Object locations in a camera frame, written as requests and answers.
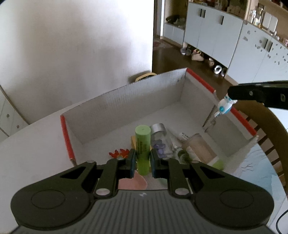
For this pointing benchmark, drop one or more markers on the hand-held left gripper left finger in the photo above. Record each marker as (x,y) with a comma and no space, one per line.
(133,163)

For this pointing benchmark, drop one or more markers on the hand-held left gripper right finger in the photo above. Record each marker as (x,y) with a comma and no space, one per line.
(153,164)

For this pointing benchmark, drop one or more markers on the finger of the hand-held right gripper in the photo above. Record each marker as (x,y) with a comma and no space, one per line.
(258,94)

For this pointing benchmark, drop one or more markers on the red orange plastic toy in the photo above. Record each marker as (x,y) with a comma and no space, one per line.
(118,154)

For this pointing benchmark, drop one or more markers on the pink grey tape dispenser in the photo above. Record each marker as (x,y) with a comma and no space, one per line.
(132,183)

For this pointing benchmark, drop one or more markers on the yellow block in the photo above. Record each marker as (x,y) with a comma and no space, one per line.
(133,142)

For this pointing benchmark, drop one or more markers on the lime green tube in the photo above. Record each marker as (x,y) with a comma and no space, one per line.
(142,144)

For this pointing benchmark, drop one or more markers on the clear jar with silver lid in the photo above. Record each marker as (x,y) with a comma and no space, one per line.
(160,139)

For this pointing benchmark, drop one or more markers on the white rabbit figure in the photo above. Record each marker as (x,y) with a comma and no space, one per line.
(225,106)

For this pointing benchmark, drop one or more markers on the green white marker pen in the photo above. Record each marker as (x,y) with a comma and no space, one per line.
(183,137)

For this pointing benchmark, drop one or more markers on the red cardboard box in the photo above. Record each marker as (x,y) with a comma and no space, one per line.
(135,108)

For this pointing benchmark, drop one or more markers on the dark wooden chair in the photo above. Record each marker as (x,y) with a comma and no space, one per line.
(267,126)

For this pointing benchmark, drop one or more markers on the row of shoes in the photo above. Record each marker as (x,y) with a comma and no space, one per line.
(200,56)

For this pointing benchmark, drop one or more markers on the white rounded container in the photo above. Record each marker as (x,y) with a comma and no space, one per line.
(270,21)

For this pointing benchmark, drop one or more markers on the group of clear bottles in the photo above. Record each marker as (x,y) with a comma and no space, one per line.
(256,16)

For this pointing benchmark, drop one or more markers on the tall white cabinet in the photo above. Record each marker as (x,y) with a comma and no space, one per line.
(202,33)

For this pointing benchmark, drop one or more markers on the light wooden chair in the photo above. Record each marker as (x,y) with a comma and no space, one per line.
(144,76)

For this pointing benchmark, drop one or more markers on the dark shoes in niche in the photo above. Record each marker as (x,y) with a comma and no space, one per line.
(174,20)

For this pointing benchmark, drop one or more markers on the doormat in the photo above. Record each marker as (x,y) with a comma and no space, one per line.
(158,43)

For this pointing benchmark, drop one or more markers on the low white cabinet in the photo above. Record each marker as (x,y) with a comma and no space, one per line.
(11,117)

